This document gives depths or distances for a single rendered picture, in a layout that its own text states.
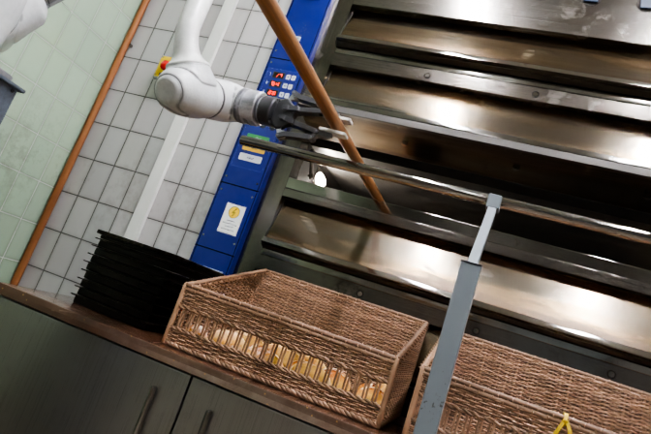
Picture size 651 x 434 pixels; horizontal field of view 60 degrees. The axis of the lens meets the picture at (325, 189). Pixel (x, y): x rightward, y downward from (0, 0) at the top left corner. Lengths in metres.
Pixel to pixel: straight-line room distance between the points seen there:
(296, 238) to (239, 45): 0.83
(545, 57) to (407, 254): 0.79
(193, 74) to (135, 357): 0.66
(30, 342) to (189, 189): 0.79
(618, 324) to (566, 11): 1.02
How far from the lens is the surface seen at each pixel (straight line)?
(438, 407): 1.14
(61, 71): 2.31
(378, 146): 1.92
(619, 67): 2.04
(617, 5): 2.16
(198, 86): 1.31
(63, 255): 2.30
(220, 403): 1.31
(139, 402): 1.40
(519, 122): 1.92
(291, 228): 1.89
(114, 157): 2.30
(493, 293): 1.74
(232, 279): 1.63
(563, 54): 2.05
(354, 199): 1.86
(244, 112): 1.42
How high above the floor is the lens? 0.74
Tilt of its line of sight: 13 degrees up
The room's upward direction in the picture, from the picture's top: 19 degrees clockwise
